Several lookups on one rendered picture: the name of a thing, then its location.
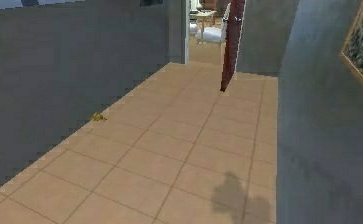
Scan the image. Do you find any small yellow floor object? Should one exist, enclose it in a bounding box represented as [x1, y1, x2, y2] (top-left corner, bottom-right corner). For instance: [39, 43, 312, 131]
[90, 112, 108, 122]

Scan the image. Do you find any pale wooden table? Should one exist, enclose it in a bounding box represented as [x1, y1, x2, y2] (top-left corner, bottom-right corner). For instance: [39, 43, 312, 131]
[189, 9, 218, 29]

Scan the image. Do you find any dark red room door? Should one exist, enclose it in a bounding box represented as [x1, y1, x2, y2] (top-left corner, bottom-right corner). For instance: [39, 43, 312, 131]
[219, 0, 246, 93]

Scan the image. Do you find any wood framed wall picture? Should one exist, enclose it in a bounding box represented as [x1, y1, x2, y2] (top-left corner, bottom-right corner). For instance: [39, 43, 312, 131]
[340, 0, 363, 96]

